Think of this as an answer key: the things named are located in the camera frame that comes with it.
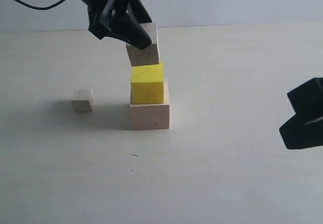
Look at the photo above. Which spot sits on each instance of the medium wooden cube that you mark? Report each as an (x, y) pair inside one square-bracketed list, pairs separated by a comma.
[(148, 56)]

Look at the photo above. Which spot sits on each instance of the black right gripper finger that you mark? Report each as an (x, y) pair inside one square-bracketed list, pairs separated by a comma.
[(306, 100), (299, 134)]

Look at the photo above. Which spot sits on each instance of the small white wooden cube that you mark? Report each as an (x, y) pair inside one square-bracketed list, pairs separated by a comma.
[(82, 100)]

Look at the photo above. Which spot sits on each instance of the large wooden cube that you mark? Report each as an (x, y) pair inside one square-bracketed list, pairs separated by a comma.
[(151, 116)]

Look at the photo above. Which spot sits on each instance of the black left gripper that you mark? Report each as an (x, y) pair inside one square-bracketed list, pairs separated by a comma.
[(119, 19)]

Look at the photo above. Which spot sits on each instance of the yellow cube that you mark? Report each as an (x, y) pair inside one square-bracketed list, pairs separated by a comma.
[(147, 84)]

